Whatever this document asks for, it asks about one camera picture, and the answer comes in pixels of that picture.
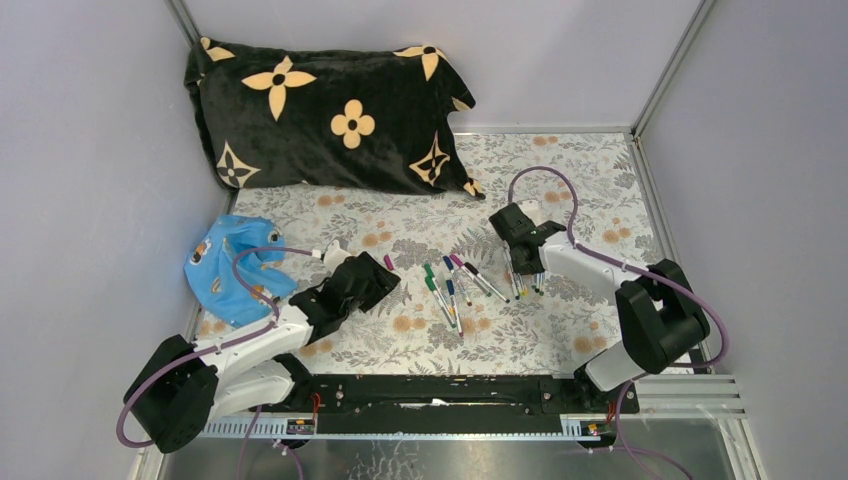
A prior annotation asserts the black floral pillow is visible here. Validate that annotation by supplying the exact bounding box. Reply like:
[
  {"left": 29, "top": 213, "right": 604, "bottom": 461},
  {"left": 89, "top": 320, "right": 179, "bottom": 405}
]
[{"left": 183, "top": 37, "right": 484, "bottom": 199}]

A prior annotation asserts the bundle of coloured marker pens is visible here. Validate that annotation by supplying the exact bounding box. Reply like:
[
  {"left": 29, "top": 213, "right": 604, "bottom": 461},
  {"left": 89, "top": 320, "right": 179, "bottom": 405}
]
[{"left": 422, "top": 254, "right": 512, "bottom": 339}]

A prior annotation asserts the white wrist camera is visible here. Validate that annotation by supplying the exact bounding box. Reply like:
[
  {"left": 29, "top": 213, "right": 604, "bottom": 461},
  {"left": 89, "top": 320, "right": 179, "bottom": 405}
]
[
  {"left": 322, "top": 238, "right": 352, "bottom": 272},
  {"left": 517, "top": 200, "right": 542, "bottom": 225}
]

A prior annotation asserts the blue cartoon cloth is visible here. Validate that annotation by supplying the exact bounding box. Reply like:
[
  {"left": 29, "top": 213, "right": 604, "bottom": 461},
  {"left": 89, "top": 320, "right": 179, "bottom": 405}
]
[{"left": 184, "top": 215, "right": 297, "bottom": 328}]

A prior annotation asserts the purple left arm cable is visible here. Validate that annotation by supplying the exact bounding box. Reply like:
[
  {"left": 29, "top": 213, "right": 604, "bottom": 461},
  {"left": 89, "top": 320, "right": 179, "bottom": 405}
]
[{"left": 116, "top": 246, "right": 326, "bottom": 480}]

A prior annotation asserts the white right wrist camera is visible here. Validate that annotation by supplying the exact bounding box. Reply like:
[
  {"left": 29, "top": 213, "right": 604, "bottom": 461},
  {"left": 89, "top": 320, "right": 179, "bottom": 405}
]
[{"left": 517, "top": 200, "right": 542, "bottom": 225}]

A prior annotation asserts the aluminium frame rail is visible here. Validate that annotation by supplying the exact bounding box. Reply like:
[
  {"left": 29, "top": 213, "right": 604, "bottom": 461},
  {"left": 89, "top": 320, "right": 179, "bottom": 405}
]
[{"left": 132, "top": 374, "right": 750, "bottom": 480}]

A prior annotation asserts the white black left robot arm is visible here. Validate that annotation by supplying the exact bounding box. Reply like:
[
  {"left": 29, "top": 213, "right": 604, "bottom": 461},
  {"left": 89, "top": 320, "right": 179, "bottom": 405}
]
[{"left": 116, "top": 251, "right": 400, "bottom": 453}]

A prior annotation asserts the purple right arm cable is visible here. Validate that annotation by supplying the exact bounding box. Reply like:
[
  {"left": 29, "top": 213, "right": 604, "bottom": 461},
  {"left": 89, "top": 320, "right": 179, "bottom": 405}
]
[{"left": 507, "top": 165, "right": 731, "bottom": 480}]

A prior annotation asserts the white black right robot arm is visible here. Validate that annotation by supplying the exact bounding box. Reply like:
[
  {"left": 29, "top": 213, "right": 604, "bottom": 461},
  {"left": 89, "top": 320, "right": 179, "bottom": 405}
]
[{"left": 489, "top": 203, "right": 710, "bottom": 412}]

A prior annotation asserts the floral patterned table mat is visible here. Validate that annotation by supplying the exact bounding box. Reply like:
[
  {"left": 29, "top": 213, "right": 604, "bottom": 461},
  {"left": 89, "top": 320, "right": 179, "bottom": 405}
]
[{"left": 232, "top": 133, "right": 663, "bottom": 375}]

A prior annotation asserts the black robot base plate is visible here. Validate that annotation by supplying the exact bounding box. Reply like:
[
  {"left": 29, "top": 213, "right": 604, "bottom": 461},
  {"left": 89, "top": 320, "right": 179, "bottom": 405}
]
[{"left": 264, "top": 374, "right": 640, "bottom": 435}]

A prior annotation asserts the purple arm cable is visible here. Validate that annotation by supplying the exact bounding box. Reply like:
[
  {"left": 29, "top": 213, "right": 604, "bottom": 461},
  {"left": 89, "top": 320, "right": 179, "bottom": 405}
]
[
  {"left": 507, "top": 165, "right": 731, "bottom": 480},
  {"left": 116, "top": 246, "right": 326, "bottom": 480}
]

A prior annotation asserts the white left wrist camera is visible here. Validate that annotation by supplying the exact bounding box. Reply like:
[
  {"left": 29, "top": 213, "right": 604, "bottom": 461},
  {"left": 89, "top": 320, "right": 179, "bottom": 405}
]
[{"left": 322, "top": 238, "right": 352, "bottom": 272}]

